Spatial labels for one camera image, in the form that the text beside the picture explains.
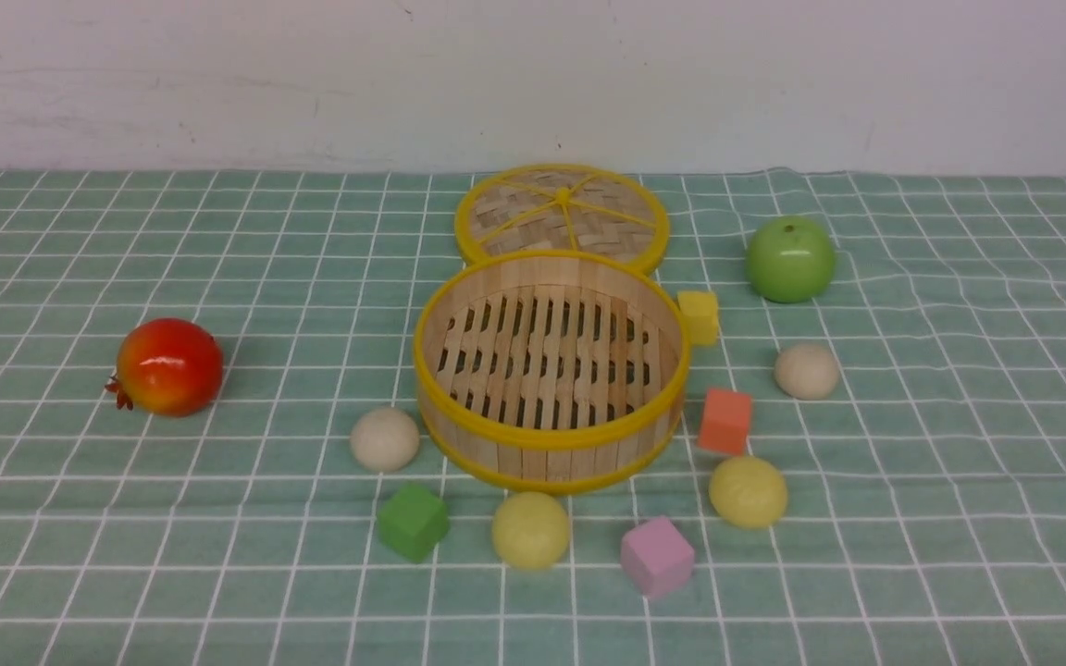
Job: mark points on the white bun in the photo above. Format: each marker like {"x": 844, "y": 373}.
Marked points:
{"x": 807, "y": 371}
{"x": 385, "y": 440}

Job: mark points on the yellow bun front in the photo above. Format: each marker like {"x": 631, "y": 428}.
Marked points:
{"x": 530, "y": 531}

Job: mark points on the yellow bun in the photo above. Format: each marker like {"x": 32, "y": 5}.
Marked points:
{"x": 748, "y": 492}
{"x": 530, "y": 531}

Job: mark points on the bamboo steamer tray yellow rim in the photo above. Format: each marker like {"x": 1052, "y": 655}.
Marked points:
{"x": 560, "y": 372}

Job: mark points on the woven bamboo steamer lid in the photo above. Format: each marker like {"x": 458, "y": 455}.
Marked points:
{"x": 577, "y": 208}

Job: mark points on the yellow cube block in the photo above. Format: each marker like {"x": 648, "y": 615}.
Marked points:
{"x": 700, "y": 311}

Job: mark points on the orange cube block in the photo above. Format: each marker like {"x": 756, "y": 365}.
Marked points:
{"x": 725, "y": 423}

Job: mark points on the green cube block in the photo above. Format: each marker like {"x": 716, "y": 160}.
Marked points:
{"x": 413, "y": 521}

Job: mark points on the pink cube block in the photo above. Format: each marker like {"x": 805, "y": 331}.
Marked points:
{"x": 656, "y": 557}

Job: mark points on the green apple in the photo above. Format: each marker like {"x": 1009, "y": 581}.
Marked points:
{"x": 790, "y": 259}

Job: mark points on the green checkered tablecloth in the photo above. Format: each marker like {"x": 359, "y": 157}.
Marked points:
{"x": 926, "y": 517}

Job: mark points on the red pomegranate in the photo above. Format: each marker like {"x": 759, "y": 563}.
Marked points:
{"x": 169, "y": 366}

